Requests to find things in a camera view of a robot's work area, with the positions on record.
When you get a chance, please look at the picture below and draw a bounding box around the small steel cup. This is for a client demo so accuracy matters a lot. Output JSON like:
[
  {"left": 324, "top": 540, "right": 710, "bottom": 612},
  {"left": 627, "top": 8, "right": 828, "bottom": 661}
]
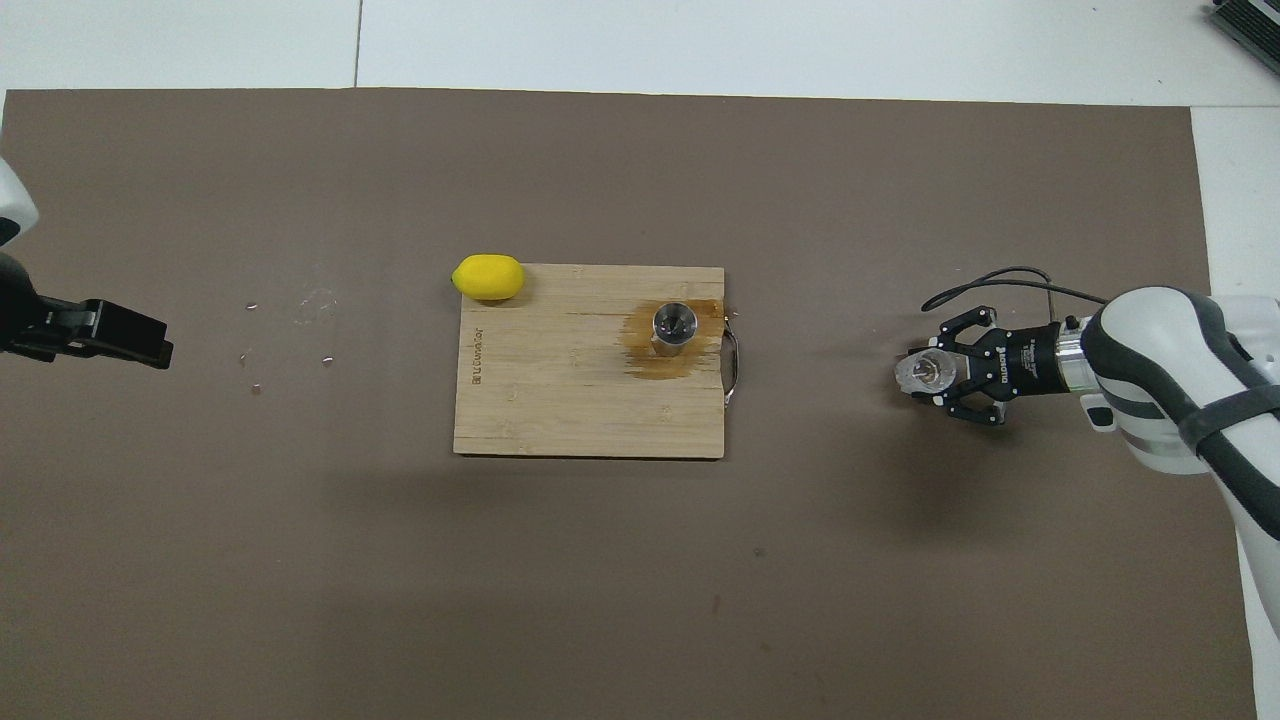
[{"left": 651, "top": 301, "right": 700, "bottom": 358}]

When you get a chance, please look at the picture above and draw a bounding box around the small clear glass cup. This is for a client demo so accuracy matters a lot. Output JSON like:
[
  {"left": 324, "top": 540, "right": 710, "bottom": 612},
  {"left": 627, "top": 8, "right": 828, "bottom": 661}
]
[{"left": 893, "top": 346, "right": 959, "bottom": 397}]

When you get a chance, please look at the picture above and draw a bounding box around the bamboo cutting board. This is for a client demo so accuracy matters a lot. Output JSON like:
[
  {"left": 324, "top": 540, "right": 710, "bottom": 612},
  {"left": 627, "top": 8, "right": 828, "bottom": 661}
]
[{"left": 452, "top": 263, "right": 742, "bottom": 461}]

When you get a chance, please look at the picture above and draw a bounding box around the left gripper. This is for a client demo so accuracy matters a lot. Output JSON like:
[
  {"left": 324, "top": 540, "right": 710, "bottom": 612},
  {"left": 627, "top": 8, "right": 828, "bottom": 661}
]
[{"left": 0, "top": 252, "right": 67, "bottom": 361}]

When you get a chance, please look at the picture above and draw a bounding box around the black cable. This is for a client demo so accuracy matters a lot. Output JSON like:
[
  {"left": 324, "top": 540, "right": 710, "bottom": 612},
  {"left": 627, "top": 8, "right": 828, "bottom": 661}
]
[{"left": 921, "top": 266, "right": 1111, "bottom": 313}]

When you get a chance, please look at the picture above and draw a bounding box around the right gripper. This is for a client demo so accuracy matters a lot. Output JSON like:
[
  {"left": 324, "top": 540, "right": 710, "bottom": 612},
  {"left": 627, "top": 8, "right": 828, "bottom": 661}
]
[{"left": 929, "top": 305, "right": 1066, "bottom": 427}]

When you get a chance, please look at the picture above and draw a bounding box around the yellow lemon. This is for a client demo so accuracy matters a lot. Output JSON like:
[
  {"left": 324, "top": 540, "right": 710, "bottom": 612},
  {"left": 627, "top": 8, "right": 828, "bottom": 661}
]
[{"left": 451, "top": 254, "right": 527, "bottom": 303}]

